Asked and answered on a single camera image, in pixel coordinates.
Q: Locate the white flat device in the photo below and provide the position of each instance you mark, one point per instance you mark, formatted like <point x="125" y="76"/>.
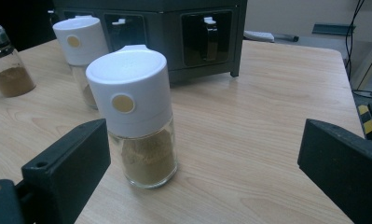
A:
<point x="258" y="35"/>

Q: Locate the dark seasoning box drawer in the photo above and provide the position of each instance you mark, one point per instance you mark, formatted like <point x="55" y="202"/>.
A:
<point x="126" y="34"/>
<point x="193" y="40"/>

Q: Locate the black drawer cabinet machine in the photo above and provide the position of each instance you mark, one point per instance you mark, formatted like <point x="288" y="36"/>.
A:
<point x="163" y="37"/>

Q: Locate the light metal stand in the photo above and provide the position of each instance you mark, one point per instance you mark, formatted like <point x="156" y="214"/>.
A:
<point x="365" y="65"/>

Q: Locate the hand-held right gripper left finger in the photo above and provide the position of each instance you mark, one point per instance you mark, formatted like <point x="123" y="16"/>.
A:
<point x="68" y="168"/>

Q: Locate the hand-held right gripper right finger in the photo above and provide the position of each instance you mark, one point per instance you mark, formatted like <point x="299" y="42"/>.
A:
<point x="345" y="168"/>

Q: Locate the dark green flat bar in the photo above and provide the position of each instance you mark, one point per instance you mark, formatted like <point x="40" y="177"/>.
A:
<point x="333" y="29"/>

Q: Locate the yellow-black striped block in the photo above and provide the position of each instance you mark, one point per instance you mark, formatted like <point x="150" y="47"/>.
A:
<point x="368" y="124"/>

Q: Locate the metal-lidded glass spice jar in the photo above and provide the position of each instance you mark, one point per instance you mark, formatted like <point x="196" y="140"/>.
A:
<point x="12" y="81"/>

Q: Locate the white-lidded glass spice jar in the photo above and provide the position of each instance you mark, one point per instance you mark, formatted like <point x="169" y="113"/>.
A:
<point x="81" y="46"/>
<point x="134" y="81"/>

